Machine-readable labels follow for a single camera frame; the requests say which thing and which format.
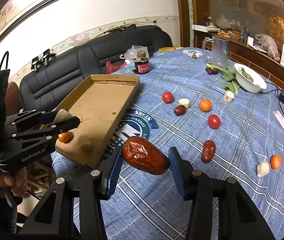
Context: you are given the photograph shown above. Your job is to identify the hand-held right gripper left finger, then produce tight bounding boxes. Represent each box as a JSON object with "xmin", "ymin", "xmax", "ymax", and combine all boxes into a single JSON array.
[{"xmin": 17, "ymin": 145, "xmax": 124, "ymax": 240}]

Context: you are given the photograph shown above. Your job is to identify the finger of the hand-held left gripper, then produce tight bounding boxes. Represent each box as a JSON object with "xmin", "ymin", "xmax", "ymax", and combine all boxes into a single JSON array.
[
  {"xmin": 11, "ymin": 116, "xmax": 80, "ymax": 143},
  {"xmin": 5, "ymin": 109, "xmax": 58, "ymax": 132}
]

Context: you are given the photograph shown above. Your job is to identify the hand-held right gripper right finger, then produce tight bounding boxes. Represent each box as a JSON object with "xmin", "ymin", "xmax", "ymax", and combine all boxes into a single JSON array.
[{"xmin": 168, "ymin": 147, "xmax": 275, "ymax": 240}]

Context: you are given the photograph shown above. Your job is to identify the small orange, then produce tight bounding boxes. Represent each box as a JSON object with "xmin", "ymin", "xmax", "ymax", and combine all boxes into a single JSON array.
[
  {"xmin": 199, "ymin": 99, "xmax": 212, "ymax": 112},
  {"xmin": 58, "ymin": 131, "xmax": 73, "ymax": 143},
  {"xmin": 270, "ymin": 154, "xmax": 282, "ymax": 170}
]

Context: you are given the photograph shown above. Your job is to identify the large red date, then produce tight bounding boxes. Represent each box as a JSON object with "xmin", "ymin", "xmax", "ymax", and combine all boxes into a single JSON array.
[{"xmin": 121, "ymin": 136, "xmax": 170, "ymax": 176}]

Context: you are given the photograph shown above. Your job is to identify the shallow cardboard box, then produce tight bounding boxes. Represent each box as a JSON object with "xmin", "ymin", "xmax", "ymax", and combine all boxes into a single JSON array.
[{"xmin": 53, "ymin": 74, "xmax": 140, "ymax": 170}]

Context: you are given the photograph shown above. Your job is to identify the red tomato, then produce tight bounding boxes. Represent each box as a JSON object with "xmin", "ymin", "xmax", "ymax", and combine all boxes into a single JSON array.
[
  {"xmin": 208, "ymin": 114, "xmax": 221, "ymax": 129},
  {"xmin": 162, "ymin": 91, "xmax": 174, "ymax": 104}
]

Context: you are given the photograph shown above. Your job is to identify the person's left hand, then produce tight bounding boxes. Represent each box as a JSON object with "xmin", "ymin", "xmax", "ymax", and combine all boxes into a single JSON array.
[{"xmin": 0, "ymin": 167, "xmax": 28, "ymax": 197}]

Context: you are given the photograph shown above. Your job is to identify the black clip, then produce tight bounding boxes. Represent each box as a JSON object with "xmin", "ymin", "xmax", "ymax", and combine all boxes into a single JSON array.
[
  {"xmin": 31, "ymin": 57, "xmax": 42, "ymax": 73},
  {"xmin": 42, "ymin": 49, "xmax": 55, "ymax": 67}
]

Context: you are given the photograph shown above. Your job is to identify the black leather sofa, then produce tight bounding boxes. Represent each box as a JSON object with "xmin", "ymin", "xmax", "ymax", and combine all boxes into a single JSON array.
[{"xmin": 19, "ymin": 25, "xmax": 174, "ymax": 111}]

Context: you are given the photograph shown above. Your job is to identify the blue plaid tablecloth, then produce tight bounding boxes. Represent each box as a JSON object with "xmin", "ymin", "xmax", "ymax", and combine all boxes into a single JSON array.
[{"xmin": 51, "ymin": 46, "xmax": 284, "ymax": 240}]

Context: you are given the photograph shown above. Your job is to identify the red plastic bag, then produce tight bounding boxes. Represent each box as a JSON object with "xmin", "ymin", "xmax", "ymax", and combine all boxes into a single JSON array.
[{"xmin": 106, "ymin": 60, "xmax": 127, "ymax": 75}]

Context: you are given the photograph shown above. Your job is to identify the beige cube bread piece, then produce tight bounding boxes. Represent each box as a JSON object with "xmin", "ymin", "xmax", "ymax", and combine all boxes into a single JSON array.
[{"xmin": 223, "ymin": 90, "xmax": 235, "ymax": 103}]

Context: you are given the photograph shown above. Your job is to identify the dark jar with red label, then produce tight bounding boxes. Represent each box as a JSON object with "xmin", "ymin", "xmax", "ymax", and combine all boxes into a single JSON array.
[{"xmin": 134, "ymin": 57, "xmax": 151, "ymax": 75}]

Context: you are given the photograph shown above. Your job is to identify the wrapped bun on jar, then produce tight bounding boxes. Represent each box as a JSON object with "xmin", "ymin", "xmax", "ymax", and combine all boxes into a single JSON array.
[{"xmin": 119, "ymin": 45, "xmax": 155, "ymax": 63}]

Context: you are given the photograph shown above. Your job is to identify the green leafy vegetable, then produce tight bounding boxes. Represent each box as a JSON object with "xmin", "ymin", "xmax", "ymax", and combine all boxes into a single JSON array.
[{"xmin": 206, "ymin": 63, "xmax": 241, "ymax": 94}]

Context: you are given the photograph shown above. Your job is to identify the white and red card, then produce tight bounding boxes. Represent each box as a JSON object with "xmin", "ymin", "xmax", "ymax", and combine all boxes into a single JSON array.
[{"xmin": 273, "ymin": 110, "xmax": 284, "ymax": 131}]

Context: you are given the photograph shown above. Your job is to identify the white bowl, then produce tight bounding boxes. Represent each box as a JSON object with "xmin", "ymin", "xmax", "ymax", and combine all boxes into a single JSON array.
[{"xmin": 234, "ymin": 63, "xmax": 267, "ymax": 94}]

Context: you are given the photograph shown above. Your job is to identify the yellow flat object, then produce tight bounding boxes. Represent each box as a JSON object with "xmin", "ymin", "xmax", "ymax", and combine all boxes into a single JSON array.
[{"xmin": 158, "ymin": 46, "xmax": 184, "ymax": 52}]

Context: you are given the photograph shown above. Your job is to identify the clear glass pitcher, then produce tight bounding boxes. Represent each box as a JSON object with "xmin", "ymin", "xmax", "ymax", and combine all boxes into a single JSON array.
[{"xmin": 201, "ymin": 35, "xmax": 230, "ymax": 68}]

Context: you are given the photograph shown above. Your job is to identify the wooden sideboard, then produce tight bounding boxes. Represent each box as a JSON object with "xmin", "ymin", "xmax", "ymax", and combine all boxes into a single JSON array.
[{"xmin": 203, "ymin": 29, "xmax": 284, "ymax": 98}]

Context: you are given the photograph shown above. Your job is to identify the white tray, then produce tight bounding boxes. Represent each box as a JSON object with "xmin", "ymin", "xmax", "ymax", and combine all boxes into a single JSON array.
[{"xmin": 191, "ymin": 24, "xmax": 221, "ymax": 32}]

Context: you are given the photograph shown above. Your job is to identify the pink plastic bag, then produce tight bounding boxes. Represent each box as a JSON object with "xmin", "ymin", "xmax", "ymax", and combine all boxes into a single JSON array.
[{"xmin": 255, "ymin": 34, "xmax": 280, "ymax": 58}]

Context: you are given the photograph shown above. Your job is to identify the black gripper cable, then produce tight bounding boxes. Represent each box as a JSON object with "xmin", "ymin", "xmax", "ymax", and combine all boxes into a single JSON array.
[{"xmin": 0, "ymin": 51, "xmax": 10, "ymax": 71}]

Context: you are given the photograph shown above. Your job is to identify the framed wall picture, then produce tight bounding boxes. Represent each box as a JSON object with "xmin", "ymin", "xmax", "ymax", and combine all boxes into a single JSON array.
[{"xmin": 0, "ymin": 0, "xmax": 81, "ymax": 58}]

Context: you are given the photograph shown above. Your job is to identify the black charger with cable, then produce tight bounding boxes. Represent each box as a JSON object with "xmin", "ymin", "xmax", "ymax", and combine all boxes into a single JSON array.
[{"xmin": 258, "ymin": 81, "xmax": 284, "ymax": 119}]

